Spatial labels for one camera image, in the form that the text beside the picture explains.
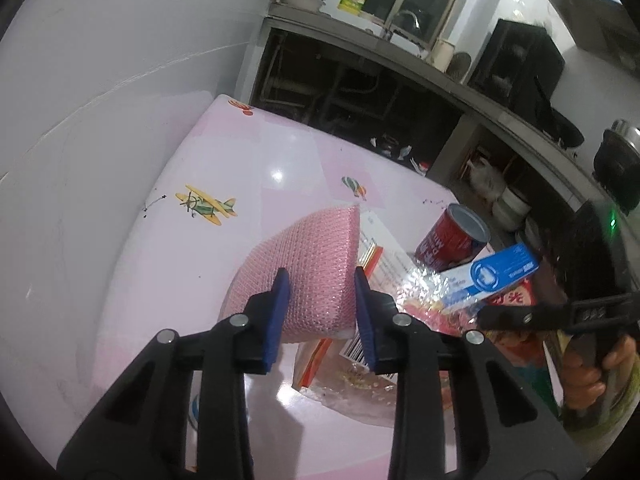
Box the black cooking pot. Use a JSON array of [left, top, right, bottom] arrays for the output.
[[592, 119, 640, 211]]

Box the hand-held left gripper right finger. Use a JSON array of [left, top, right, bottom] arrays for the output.
[[354, 266, 586, 480]]

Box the person's right hand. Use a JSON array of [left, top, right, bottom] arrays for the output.
[[562, 335, 637, 413]]

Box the grey kitchen counter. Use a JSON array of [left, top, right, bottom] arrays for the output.
[[262, 2, 640, 241]]

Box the red tin can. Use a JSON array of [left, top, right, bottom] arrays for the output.
[[415, 203, 492, 272]]

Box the red snack bag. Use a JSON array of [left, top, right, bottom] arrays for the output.
[[402, 285, 563, 421]]

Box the metal faucet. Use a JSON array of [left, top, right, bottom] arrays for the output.
[[385, 9, 421, 41]]

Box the clear plastic wrapper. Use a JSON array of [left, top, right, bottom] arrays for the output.
[[291, 210, 451, 428]]

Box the stack of white bowls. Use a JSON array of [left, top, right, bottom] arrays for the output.
[[492, 185, 532, 231]]

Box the black cabinet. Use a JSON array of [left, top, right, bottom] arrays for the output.
[[467, 19, 566, 126]]

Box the blue toothpaste box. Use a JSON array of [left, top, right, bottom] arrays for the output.
[[437, 242, 542, 311]]

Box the white plastic bag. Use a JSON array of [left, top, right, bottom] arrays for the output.
[[462, 157, 503, 201]]

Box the black wok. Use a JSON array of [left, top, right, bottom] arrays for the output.
[[545, 105, 586, 148]]

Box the pink bubble wrap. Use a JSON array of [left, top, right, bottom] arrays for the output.
[[217, 204, 362, 346]]

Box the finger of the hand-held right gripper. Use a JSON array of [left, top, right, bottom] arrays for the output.
[[476, 299, 576, 333]]

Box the cooking oil bottle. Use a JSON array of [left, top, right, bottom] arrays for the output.
[[407, 152, 436, 177]]

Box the white cup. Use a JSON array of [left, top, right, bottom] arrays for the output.
[[431, 39, 456, 72]]

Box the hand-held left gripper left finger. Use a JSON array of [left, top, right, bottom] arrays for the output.
[[56, 267, 292, 480]]

